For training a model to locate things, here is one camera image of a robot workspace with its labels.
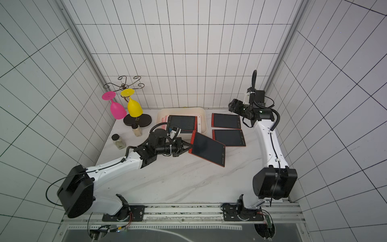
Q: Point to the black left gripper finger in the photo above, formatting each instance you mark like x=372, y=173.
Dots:
x=185, y=150
x=186, y=144

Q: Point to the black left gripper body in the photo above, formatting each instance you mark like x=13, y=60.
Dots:
x=174, y=147

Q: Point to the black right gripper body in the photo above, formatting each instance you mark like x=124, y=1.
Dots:
x=237, y=105

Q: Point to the red writing tablet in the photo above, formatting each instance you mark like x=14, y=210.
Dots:
x=182, y=123
x=225, y=121
x=207, y=149
x=230, y=138

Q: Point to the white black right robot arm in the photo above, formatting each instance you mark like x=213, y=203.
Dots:
x=276, y=179

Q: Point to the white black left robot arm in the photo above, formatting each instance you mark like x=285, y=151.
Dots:
x=81, y=190

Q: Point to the cream plastic storage box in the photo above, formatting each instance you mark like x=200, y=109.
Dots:
x=193, y=111

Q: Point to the metal cup holder stand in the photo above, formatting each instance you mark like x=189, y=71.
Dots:
x=145, y=119

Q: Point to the glass jar with beige contents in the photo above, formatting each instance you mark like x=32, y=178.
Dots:
x=136, y=130

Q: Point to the glass jar with grey contents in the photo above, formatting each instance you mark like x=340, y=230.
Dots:
x=118, y=141

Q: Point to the yellow plastic goblet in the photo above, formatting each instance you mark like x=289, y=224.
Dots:
x=134, y=108

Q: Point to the pink plastic goblet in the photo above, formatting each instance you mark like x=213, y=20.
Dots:
x=116, y=109

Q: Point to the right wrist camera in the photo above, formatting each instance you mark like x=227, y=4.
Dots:
x=256, y=96

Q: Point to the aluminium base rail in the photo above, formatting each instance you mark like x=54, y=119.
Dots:
x=208, y=213

